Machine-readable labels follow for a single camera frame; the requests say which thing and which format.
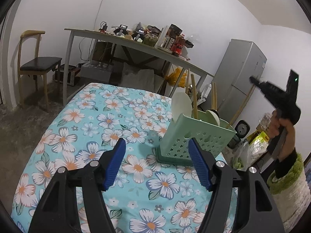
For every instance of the wooden chopstick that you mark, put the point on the wooden chopstick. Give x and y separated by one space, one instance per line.
243 104
213 95
187 81
194 95

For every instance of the floral blue quilt cover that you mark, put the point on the floral blue quilt cover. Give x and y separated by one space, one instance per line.
156 188

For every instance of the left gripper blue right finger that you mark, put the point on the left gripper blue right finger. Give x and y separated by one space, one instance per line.
202 161

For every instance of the translucent white rice paddle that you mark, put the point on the translucent white rice paddle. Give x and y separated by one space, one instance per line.
180 104

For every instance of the right hand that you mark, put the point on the right hand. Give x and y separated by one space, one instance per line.
273 131

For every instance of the white sack under desk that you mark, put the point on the white sack under desk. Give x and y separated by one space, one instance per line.
134 77

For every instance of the beige plastic ladle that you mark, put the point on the beige plastic ladle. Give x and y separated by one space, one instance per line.
212 117

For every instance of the red drink bottle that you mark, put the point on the red drink bottle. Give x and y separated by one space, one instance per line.
177 47

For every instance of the green fuzzy sleeve forearm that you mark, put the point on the green fuzzy sleeve forearm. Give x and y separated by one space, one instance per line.
289 189

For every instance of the white plastic bag with greens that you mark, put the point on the white plastic bag with greens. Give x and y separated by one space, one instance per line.
238 158

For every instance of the yellow green package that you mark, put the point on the yellow green package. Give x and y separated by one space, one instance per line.
259 145

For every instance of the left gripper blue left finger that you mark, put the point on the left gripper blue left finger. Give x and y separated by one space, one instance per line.
111 162

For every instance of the black rice cooker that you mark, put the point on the black rice cooker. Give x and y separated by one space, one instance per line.
242 129

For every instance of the grey refrigerator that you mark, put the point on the grey refrigerator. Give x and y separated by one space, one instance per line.
242 59

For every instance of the long wooden desk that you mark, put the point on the long wooden desk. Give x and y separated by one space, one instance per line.
131 44

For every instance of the yellow plastic bag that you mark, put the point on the yellow plastic bag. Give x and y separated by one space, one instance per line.
172 78

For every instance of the jar of green pickles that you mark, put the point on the jar of green pickles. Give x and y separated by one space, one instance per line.
150 39

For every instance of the wooden chair black seat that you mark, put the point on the wooden chair black seat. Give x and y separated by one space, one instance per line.
39 66

